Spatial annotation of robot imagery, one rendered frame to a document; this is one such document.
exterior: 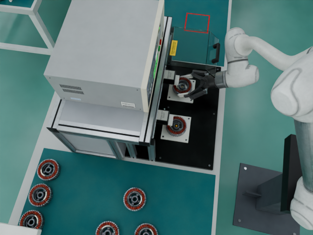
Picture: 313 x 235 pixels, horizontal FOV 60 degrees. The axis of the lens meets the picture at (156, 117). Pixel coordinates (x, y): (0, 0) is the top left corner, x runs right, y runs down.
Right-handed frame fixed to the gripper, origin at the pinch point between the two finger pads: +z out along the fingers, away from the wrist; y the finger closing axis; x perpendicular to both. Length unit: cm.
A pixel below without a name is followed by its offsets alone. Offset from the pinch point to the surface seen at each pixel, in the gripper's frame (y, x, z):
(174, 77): -0.9, 11.2, -0.6
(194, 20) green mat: 56, -7, 1
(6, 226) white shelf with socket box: -85, 59, 26
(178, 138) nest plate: -30.3, -4.1, 0.9
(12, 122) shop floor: -9, 1, 164
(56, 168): -56, 27, 53
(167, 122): -27.1, 10.2, -0.1
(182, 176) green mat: -50, -9, -2
